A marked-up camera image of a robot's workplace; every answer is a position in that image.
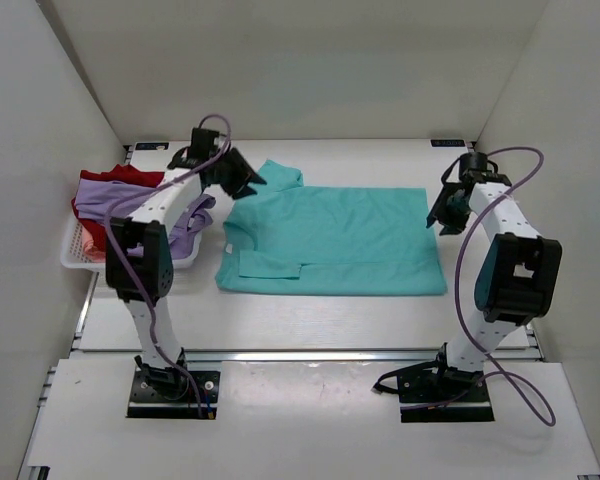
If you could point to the black corner label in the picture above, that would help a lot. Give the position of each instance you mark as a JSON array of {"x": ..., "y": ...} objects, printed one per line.
[
  {"x": 447, "y": 143},
  {"x": 151, "y": 146}
]

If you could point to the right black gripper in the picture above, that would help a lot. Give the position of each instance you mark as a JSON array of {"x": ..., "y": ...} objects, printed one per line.
[{"x": 452, "y": 225}]

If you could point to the aluminium rail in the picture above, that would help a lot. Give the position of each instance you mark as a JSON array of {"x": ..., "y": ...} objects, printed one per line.
[{"x": 314, "y": 356}]

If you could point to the right black corner label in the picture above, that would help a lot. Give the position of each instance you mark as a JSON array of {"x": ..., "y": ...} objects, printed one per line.
[{"x": 447, "y": 143}]

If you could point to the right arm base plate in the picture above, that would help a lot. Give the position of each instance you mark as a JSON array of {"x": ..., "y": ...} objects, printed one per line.
[{"x": 426, "y": 396}]

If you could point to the pink t shirt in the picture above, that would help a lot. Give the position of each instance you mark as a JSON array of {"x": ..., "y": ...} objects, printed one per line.
[{"x": 89, "y": 249}]

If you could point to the left black corner label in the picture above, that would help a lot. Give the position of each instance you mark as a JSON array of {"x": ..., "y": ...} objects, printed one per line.
[{"x": 151, "y": 146}]

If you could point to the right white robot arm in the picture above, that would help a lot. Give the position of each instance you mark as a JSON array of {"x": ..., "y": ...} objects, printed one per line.
[{"x": 517, "y": 279}]

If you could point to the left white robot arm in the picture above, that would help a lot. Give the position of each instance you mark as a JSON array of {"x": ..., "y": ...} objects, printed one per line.
[{"x": 139, "y": 264}]

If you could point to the teal t shirt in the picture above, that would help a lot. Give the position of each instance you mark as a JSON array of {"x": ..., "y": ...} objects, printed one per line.
[{"x": 291, "y": 238}]

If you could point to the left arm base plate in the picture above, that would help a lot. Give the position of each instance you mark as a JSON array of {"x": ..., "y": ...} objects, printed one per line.
[{"x": 147, "y": 400}]

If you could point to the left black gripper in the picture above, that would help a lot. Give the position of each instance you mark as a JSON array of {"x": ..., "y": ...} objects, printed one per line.
[{"x": 238, "y": 189}]

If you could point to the lavender t shirt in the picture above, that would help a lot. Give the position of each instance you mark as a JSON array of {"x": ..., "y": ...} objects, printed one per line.
[{"x": 196, "y": 218}]

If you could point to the white plastic basket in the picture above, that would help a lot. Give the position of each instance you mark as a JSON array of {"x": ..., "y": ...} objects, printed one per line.
[{"x": 73, "y": 257}]

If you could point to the red t shirt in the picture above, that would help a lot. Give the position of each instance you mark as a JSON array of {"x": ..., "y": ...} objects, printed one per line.
[{"x": 120, "y": 175}]

